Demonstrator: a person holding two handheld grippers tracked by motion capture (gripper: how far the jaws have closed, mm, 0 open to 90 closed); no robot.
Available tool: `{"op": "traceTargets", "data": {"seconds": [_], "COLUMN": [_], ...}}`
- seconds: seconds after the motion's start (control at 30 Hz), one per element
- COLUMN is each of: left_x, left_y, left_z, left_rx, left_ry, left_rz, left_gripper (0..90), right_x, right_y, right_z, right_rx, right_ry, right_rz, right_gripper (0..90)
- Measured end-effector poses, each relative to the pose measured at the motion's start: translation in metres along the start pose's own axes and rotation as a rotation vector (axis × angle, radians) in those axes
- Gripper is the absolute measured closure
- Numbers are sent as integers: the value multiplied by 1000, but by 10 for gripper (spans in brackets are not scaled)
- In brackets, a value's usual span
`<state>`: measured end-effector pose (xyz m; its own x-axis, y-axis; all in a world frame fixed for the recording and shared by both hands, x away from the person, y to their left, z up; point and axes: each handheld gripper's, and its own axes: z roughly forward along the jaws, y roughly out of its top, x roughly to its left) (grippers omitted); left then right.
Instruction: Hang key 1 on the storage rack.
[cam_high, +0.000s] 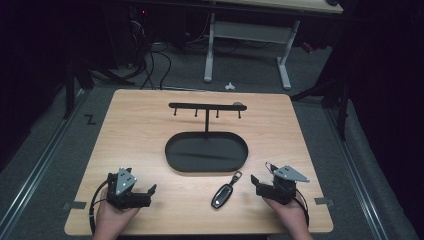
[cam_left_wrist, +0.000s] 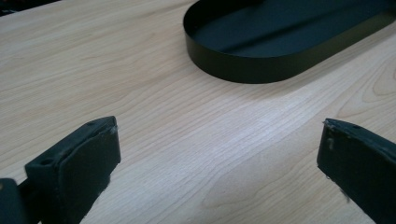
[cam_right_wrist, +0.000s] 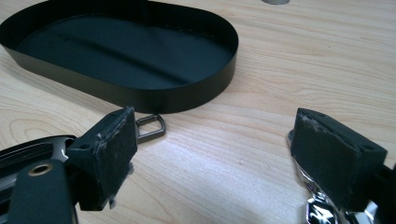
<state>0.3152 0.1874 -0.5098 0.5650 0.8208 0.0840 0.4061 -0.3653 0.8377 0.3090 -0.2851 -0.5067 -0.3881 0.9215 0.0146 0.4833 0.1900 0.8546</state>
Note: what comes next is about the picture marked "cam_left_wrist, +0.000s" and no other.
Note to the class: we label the black oval metal tray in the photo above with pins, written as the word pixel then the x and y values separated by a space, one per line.
pixel 280 34

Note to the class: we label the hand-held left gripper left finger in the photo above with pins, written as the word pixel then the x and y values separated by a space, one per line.
pixel 81 168

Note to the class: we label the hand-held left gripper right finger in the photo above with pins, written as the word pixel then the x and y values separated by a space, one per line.
pixel 361 161

